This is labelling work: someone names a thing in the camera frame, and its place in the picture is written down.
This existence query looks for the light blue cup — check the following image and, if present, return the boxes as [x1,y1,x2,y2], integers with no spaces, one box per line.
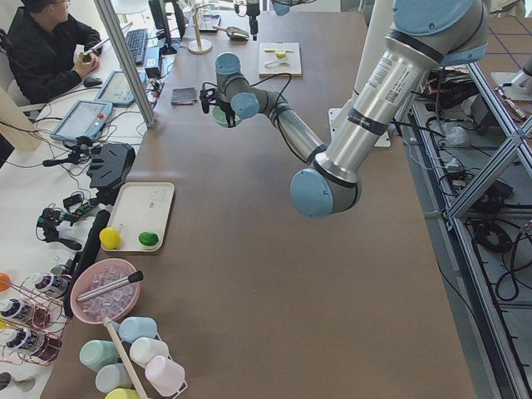
[118,317,158,343]

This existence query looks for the mint green cup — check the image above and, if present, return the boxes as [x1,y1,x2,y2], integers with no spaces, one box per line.
[79,340,119,372]

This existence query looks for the blue teach pendant tablet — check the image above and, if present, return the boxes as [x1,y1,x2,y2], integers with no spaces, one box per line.
[50,100,113,142]

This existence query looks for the beige rabbit tray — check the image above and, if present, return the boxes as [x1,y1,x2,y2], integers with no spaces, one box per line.
[107,182,175,253]

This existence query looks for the aluminium frame post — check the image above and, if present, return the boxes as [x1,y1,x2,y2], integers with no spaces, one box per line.
[94,0,156,128]

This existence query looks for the folded grey cloth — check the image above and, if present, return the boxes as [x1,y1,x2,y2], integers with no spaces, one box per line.
[170,87,197,106]

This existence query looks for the yellow cup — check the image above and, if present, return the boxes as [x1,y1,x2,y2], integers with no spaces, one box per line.
[105,387,140,399]

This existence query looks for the green lime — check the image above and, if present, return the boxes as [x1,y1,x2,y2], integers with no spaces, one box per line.
[138,231,160,247]

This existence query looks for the black keyboard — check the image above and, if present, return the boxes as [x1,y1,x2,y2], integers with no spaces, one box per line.
[125,28,148,65]

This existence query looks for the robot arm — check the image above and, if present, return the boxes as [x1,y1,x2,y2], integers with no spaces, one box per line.
[199,1,490,218]

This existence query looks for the metal scoop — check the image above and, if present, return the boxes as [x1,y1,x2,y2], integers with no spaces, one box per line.
[214,26,249,42]

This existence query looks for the wooden cup rack pole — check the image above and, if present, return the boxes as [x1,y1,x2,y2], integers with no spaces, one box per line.
[103,318,148,399]

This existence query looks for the pink bowl with ice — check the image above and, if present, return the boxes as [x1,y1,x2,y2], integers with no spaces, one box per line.
[70,259,140,324]

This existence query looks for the white ceramic spoon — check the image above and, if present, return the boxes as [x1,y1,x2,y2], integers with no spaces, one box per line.
[264,58,289,68]

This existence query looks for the pink cup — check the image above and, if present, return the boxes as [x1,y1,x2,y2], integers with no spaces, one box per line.
[145,355,187,397]

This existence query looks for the mint green bowl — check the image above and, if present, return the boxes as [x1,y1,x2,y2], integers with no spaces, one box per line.
[212,106,229,128]

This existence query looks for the copper wire bottle rack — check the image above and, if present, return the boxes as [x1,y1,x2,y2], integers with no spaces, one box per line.
[1,273,70,366]

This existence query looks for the wooden mug tree stand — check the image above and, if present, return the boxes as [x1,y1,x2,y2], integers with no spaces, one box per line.
[187,6,213,55]

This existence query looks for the white cup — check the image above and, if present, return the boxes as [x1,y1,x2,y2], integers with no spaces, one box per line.
[129,337,170,368]

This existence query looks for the person in black jacket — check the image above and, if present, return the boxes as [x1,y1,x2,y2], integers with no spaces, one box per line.
[7,1,101,104]

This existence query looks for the metal muddler black tip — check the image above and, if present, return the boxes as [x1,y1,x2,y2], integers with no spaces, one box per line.
[76,271,144,303]

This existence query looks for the bamboo cutting board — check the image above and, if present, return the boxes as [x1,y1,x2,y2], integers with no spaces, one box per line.
[258,42,303,77]

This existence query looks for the black monitor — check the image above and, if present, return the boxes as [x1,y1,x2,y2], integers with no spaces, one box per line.
[148,0,186,56]

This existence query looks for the pale blue cup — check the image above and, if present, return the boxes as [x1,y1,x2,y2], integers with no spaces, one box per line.
[95,363,133,393]

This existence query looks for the whole yellow lemon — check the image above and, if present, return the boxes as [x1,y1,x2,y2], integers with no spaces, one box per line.
[99,227,121,250]

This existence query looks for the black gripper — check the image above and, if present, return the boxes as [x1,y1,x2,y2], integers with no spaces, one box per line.
[246,0,260,41]
[199,82,235,128]

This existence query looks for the yellow plastic knife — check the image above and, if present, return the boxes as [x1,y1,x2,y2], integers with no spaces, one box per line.
[264,48,293,57]

